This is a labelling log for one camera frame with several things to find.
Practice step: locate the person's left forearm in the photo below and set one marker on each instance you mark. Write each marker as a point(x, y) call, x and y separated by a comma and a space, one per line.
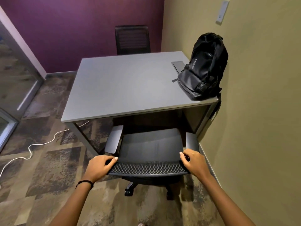
point(73, 204)

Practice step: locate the black mesh guest chair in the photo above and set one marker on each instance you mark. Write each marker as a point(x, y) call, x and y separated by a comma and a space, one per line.
point(132, 39)

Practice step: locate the black office chair with armrests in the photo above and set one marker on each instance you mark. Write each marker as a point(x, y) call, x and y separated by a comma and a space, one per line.
point(150, 145)

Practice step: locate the person's right hand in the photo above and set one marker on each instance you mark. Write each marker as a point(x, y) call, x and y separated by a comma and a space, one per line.
point(196, 163)

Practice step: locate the grey office table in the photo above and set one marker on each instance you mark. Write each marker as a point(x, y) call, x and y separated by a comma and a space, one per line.
point(122, 84)

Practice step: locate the person's right forearm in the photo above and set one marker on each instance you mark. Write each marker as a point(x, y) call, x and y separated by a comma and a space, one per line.
point(225, 200)

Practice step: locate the person's left hand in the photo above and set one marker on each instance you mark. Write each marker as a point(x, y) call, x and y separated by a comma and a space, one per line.
point(98, 168)

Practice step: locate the white wall switch plate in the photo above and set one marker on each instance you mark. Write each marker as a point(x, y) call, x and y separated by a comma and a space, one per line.
point(222, 11)

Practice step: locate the black wrist band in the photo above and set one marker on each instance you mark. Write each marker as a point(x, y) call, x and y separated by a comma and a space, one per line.
point(84, 182)

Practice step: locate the black backpack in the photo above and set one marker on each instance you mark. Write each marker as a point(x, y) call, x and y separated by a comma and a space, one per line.
point(207, 68)

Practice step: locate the glass partition with metal frame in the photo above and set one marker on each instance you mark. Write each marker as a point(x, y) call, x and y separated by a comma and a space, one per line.
point(14, 80)

